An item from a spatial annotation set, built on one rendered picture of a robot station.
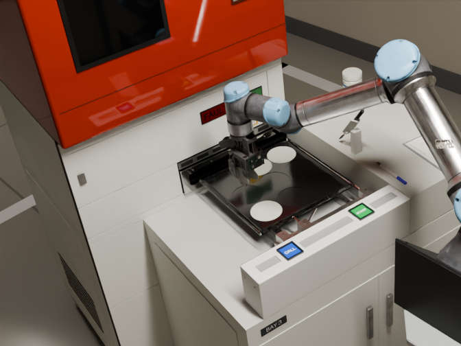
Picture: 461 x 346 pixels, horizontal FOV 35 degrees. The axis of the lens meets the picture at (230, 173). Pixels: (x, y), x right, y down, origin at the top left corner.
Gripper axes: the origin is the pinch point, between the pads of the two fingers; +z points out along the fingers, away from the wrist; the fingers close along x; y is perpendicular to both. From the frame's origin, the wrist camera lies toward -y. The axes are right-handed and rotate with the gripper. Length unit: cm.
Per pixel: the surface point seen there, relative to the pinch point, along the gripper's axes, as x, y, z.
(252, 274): -23.2, 32.7, 1.8
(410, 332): 2, 67, 16
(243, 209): -3.4, 2.8, 7.8
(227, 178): 3.1, -14.5, 7.8
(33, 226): -29, -161, 98
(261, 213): -0.7, 8.4, 7.8
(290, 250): -9.6, 33.0, 1.4
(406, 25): 216, -124, 64
